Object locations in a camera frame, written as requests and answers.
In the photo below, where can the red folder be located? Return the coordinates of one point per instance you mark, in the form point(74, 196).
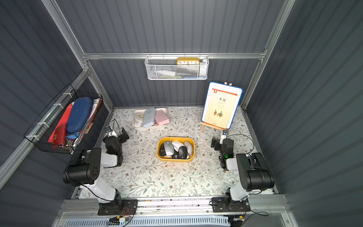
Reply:
point(58, 136)

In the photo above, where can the silver mouse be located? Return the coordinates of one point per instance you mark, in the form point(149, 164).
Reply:
point(168, 147)

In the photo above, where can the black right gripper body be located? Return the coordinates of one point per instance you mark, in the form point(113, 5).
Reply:
point(220, 143)

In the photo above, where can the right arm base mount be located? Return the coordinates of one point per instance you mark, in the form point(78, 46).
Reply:
point(224, 204)

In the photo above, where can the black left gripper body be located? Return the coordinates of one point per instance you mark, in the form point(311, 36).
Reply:
point(117, 137)

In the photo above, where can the floral table mat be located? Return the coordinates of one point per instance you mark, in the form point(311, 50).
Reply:
point(143, 174)

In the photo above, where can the white mouse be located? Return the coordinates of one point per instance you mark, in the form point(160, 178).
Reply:
point(177, 145)
point(189, 147)

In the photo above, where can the yellow clock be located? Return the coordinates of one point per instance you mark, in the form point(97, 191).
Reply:
point(188, 61)

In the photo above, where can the grey pencil case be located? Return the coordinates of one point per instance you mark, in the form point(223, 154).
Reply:
point(149, 117)

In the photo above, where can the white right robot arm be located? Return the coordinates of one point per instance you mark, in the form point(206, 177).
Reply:
point(253, 171)

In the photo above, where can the white wire wall basket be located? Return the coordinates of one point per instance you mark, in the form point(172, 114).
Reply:
point(166, 68)

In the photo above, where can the beige book with red stripe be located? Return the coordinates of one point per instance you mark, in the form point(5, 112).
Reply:
point(220, 108)

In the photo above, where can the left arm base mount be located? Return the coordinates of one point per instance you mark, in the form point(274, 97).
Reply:
point(118, 208)

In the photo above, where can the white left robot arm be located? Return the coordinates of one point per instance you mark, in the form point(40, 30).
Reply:
point(83, 170)

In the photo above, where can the yellow storage box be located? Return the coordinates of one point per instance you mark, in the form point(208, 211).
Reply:
point(180, 139)

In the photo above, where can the small circuit board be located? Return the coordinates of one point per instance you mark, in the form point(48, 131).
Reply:
point(119, 221)

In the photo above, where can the white tape roll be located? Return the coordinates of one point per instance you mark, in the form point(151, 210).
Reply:
point(138, 118)

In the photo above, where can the blue oval case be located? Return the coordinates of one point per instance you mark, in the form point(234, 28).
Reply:
point(80, 112)

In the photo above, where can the black wire side basket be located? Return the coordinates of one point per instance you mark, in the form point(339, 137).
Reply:
point(43, 127)

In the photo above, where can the pink case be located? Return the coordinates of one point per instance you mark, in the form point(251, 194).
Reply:
point(161, 118)

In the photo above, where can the white tray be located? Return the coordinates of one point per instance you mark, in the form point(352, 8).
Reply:
point(154, 127)

